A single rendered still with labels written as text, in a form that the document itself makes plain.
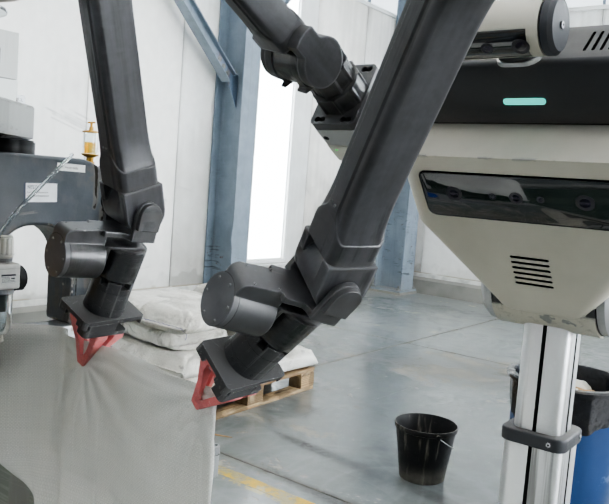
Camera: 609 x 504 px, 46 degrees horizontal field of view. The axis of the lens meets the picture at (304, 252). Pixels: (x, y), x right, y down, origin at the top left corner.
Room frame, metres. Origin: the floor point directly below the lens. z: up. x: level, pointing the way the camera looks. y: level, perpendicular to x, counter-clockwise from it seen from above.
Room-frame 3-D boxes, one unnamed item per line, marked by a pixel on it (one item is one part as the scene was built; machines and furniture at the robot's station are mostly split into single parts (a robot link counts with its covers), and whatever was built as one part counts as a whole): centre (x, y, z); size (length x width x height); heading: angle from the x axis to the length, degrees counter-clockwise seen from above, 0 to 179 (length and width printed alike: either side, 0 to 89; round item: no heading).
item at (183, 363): (4.02, 0.56, 0.32); 0.66 x 0.43 x 0.15; 145
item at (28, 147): (1.16, 0.49, 1.35); 0.09 x 0.09 x 0.03
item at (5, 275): (1.04, 0.43, 1.14); 0.05 x 0.04 x 0.16; 143
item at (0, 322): (1.03, 0.43, 1.11); 0.03 x 0.03 x 0.06
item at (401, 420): (3.30, -0.63, 0.13); 0.30 x 0.30 x 0.26
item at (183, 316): (4.02, 0.55, 0.56); 0.66 x 0.42 x 0.15; 143
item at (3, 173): (1.23, 0.52, 1.21); 0.30 x 0.25 x 0.30; 53
